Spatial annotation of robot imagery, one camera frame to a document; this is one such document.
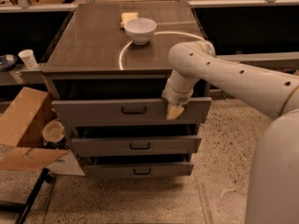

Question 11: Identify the grey middle drawer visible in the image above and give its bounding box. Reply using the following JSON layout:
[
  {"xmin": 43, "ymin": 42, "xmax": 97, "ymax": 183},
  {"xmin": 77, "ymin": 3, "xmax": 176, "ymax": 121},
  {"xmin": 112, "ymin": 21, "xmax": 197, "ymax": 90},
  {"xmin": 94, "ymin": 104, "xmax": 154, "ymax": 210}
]
[{"xmin": 72, "ymin": 135, "xmax": 201, "ymax": 157}]

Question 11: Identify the yellow sponge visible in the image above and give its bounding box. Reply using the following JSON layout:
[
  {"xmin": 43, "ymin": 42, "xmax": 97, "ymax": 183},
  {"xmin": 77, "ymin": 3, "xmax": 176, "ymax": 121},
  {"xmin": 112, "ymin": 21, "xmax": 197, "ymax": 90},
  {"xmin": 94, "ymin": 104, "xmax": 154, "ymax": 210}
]
[{"xmin": 120, "ymin": 12, "xmax": 138, "ymax": 29}]

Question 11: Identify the black metal stand leg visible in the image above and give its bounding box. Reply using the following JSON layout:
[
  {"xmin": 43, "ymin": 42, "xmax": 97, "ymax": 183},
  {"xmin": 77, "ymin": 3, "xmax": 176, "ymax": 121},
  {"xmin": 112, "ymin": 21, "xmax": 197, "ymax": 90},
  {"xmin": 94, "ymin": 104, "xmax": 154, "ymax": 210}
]
[{"xmin": 0, "ymin": 168, "xmax": 53, "ymax": 224}]

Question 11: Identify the grey top drawer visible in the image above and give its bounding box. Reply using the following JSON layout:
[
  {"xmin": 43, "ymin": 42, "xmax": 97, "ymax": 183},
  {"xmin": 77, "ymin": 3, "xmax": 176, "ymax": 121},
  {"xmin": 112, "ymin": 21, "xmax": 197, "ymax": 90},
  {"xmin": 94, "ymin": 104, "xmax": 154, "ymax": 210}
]
[{"xmin": 52, "ymin": 97, "xmax": 211, "ymax": 127}]

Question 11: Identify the white paper cup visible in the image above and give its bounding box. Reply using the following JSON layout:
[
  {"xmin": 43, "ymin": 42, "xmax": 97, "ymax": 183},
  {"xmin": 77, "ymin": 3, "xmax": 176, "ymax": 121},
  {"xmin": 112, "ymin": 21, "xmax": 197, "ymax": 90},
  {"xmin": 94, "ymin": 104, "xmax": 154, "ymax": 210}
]
[{"xmin": 18, "ymin": 49, "xmax": 38, "ymax": 69}]

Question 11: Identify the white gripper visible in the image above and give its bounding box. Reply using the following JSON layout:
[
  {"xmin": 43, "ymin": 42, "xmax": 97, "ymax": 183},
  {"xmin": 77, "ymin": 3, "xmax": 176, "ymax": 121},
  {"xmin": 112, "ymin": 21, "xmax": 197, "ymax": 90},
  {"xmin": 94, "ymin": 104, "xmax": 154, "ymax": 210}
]
[{"xmin": 162, "ymin": 79, "xmax": 193, "ymax": 120}]

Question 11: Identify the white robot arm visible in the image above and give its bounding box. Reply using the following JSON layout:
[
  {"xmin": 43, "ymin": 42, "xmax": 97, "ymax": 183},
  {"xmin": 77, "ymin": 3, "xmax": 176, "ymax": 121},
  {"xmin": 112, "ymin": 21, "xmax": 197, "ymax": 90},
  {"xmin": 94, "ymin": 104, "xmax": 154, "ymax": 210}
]
[{"xmin": 163, "ymin": 40, "xmax": 299, "ymax": 224}]

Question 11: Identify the brown cardboard box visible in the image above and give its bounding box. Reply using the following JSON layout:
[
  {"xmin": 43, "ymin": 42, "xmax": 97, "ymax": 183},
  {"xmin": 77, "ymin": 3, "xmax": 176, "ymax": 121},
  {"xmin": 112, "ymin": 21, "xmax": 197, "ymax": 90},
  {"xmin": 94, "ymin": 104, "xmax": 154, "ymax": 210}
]
[{"xmin": 0, "ymin": 87, "xmax": 68, "ymax": 171}]

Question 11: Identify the dark round plate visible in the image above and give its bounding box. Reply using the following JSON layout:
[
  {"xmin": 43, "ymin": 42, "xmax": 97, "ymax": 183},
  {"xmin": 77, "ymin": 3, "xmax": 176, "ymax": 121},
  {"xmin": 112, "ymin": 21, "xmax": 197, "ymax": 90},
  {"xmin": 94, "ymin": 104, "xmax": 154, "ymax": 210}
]
[{"xmin": 0, "ymin": 54, "xmax": 17, "ymax": 72}]

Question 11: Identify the grey bottom drawer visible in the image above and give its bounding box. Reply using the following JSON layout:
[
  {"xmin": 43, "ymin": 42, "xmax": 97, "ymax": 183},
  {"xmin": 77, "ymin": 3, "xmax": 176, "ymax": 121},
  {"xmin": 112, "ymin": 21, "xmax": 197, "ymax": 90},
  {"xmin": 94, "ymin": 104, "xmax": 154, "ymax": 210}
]
[{"xmin": 85, "ymin": 161, "xmax": 193, "ymax": 179}]

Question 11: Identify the grey drawer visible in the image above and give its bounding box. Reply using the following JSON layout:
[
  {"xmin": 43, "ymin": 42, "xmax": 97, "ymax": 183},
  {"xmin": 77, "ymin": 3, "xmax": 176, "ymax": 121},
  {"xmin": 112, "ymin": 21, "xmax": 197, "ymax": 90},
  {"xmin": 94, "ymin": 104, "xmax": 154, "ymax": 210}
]
[
  {"xmin": 85, "ymin": 161, "xmax": 193, "ymax": 179},
  {"xmin": 72, "ymin": 135, "xmax": 201, "ymax": 157},
  {"xmin": 52, "ymin": 97, "xmax": 211, "ymax": 127}
]

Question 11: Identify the grey drawer cabinet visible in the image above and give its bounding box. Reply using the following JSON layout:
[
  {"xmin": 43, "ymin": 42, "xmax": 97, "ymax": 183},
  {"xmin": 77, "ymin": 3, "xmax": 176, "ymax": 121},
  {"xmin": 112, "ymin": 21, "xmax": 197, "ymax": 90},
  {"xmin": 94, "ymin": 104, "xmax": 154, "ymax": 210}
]
[{"xmin": 43, "ymin": 2, "xmax": 209, "ymax": 175}]

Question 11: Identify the white paper sheet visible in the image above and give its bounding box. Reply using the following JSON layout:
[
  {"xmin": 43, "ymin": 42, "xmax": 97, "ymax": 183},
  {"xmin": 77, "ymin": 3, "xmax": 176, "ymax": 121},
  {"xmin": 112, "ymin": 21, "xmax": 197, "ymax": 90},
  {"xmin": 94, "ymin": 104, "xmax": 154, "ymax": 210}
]
[{"xmin": 47, "ymin": 151, "xmax": 85, "ymax": 176}]

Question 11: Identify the white ceramic bowl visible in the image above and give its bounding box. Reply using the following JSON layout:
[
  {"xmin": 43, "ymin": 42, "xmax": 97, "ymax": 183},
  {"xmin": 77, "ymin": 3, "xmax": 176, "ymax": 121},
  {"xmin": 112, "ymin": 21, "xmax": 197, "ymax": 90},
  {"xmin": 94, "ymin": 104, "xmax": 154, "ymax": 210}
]
[{"xmin": 124, "ymin": 18, "xmax": 157, "ymax": 45}]

